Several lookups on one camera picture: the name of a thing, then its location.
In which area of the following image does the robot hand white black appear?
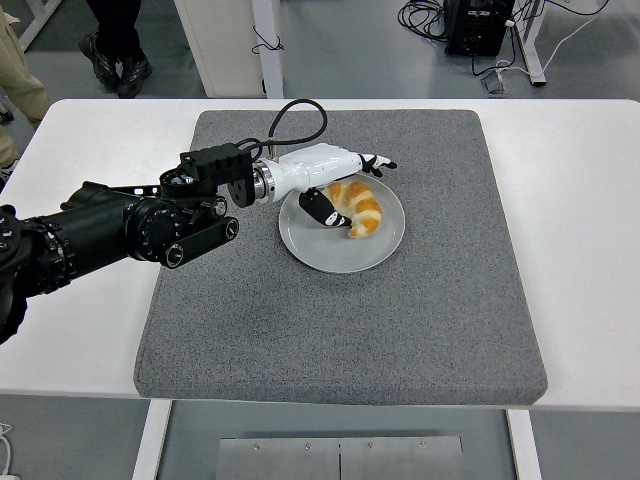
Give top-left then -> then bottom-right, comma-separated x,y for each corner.
269,143 -> 400,230

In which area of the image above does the croissant bread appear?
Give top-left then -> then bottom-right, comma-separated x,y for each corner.
319,180 -> 384,239

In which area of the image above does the light grey round plate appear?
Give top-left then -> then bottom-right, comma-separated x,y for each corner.
278,173 -> 406,274

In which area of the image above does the grey metal plate with screws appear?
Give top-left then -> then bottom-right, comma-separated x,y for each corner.
218,435 -> 464,480

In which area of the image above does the white cabinet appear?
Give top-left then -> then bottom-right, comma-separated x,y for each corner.
173,0 -> 266,99

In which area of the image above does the grey square mat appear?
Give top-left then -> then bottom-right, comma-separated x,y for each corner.
132,109 -> 548,405

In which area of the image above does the small clear floor object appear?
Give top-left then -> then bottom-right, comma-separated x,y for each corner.
480,68 -> 510,96

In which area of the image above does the black computer case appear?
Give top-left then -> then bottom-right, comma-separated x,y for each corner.
443,0 -> 516,57

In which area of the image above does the white desk leg with foot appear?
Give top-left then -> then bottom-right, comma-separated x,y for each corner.
514,0 -> 547,87

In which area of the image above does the person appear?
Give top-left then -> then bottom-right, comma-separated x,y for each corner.
0,8 -> 51,191
78,0 -> 154,99

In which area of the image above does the white table leg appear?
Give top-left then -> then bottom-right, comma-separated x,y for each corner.
130,399 -> 174,480
504,407 -> 544,480

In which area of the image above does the white table post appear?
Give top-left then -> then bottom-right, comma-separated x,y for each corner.
249,0 -> 285,100

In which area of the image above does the thin black cable on post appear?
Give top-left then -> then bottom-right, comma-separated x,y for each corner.
249,24 -> 285,55

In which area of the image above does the black cable bundle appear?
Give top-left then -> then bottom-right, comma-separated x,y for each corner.
397,0 -> 449,42

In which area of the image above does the long white cable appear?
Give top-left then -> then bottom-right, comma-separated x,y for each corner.
542,0 -> 609,74

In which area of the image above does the white desk frame foot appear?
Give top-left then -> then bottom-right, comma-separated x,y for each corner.
17,0 -> 64,51

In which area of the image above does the white cable on floor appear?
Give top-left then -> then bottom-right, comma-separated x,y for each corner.
0,422 -> 21,480

